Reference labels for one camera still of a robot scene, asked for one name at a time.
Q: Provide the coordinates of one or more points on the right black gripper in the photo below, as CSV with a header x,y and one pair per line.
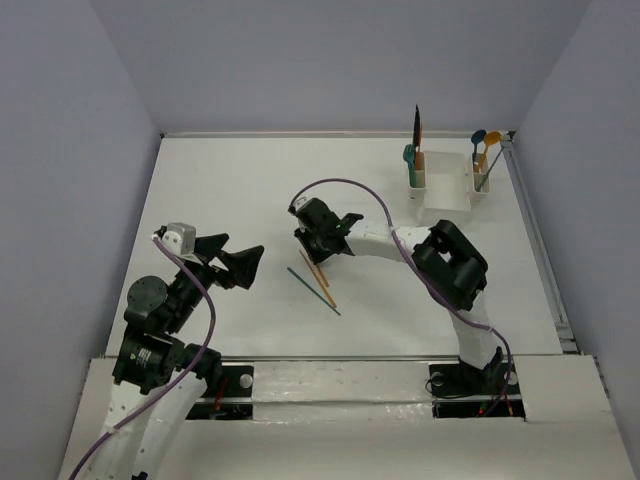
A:
x,y
303,233

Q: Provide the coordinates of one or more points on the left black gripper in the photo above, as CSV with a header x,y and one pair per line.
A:
x,y
216,265

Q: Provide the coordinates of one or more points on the orange chopstick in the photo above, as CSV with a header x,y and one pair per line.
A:
x,y
316,276
322,276

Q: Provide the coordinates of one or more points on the orange plastic knife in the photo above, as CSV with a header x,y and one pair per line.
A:
x,y
419,161

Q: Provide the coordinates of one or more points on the green chopstick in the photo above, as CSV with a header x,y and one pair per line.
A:
x,y
489,170
313,291

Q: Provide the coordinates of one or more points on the blue plastic spoon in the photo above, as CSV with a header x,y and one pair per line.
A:
x,y
477,138

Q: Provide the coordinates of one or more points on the orange plastic spoon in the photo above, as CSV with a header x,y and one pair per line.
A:
x,y
490,139

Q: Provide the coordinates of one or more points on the black handled steel knife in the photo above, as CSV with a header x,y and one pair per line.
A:
x,y
417,129

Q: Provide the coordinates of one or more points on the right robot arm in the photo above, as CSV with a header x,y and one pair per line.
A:
x,y
453,269

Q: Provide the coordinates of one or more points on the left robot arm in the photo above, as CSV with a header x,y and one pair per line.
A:
x,y
164,364

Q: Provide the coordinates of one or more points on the white utensil organizer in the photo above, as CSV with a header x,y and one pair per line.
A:
x,y
449,182

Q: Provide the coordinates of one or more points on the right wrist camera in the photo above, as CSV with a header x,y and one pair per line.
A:
x,y
297,205

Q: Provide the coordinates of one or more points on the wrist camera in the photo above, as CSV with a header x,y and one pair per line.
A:
x,y
177,238
297,205

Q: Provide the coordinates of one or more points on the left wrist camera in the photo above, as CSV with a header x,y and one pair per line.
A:
x,y
177,238

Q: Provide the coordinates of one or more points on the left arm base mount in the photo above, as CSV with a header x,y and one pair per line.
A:
x,y
231,398

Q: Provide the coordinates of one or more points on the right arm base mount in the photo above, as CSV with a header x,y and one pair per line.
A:
x,y
459,395

